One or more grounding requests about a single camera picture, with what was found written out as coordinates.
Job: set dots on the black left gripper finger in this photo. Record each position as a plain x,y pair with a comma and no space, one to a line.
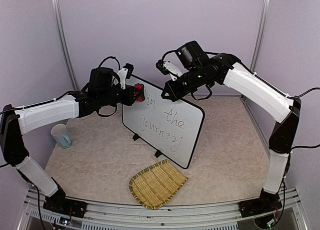
139,97
138,89

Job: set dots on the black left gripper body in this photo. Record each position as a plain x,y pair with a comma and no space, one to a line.
127,100

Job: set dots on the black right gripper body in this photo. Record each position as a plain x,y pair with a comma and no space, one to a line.
183,89

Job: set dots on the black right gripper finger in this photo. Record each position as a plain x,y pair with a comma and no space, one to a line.
167,92
169,98

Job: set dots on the red bone-shaped eraser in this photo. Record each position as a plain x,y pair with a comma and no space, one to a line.
138,84

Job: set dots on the white whiteboard black frame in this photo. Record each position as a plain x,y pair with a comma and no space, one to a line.
171,128

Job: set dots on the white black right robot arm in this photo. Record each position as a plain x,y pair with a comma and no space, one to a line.
208,68

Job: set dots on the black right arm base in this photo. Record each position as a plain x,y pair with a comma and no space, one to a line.
266,202

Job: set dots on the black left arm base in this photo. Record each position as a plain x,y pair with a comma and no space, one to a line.
60,204

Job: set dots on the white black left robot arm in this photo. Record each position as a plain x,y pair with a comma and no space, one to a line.
105,88

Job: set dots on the black whiteboard stand foot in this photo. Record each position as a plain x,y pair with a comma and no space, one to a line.
158,154
135,137

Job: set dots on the light blue mug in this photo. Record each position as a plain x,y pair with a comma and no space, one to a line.
61,135

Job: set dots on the woven bamboo tray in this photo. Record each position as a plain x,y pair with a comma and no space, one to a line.
156,185

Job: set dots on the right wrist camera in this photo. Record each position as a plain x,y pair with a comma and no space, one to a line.
167,68

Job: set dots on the aluminium corner post left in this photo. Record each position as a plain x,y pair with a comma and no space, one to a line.
63,43

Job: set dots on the aluminium corner post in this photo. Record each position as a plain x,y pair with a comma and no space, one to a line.
63,43
260,34

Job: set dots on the aluminium corner post right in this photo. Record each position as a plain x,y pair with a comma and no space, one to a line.
260,34

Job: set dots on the aluminium front rail frame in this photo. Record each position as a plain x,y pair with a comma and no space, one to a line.
103,215

